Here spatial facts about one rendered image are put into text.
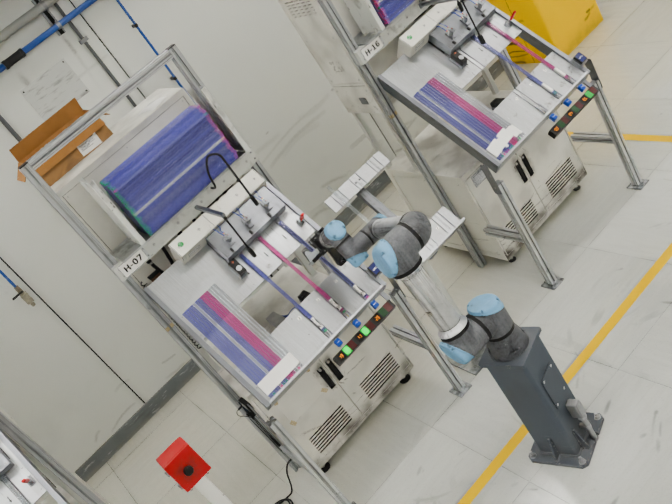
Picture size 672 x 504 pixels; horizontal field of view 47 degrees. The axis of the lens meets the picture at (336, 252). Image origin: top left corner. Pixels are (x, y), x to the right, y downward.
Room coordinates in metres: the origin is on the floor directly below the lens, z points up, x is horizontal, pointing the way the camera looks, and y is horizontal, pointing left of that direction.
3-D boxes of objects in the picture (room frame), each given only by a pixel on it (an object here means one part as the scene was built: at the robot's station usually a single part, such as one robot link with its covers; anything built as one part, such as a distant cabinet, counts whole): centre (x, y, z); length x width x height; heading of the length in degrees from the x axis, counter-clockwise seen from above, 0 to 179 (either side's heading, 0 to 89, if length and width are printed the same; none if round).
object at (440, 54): (3.55, -0.99, 0.65); 1.01 x 0.73 x 1.29; 20
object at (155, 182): (3.13, 0.35, 1.52); 0.51 x 0.13 x 0.27; 110
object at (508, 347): (2.18, -0.31, 0.60); 0.15 x 0.15 x 0.10
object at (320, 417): (3.23, 0.45, 0.31); 0.70 x 0.65 x 0.62; 110
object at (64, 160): (3.38, 0.55, 1.82); 0.68 x 0.30 x 0.20; 110
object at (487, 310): (2.18, -0.30, 0.72); 0.13 x 0.12 x 0.14; 107
